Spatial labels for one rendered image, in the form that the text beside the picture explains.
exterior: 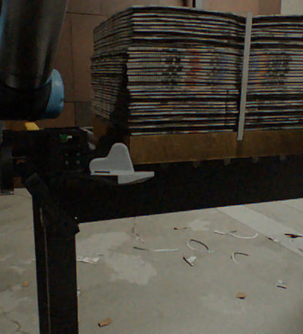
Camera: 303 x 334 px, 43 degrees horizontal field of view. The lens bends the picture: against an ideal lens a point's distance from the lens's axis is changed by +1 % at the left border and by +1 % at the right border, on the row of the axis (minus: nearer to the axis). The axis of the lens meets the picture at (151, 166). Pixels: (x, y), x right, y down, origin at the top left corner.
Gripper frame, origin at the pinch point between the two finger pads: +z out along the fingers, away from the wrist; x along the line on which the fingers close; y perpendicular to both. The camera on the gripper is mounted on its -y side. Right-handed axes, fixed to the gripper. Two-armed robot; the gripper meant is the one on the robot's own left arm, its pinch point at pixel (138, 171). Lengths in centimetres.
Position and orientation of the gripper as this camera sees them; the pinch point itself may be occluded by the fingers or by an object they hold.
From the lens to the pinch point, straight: 61.8
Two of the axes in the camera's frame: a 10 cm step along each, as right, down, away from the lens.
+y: 0.0, -9.8, -1.9
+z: 9.4, -0.6, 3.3
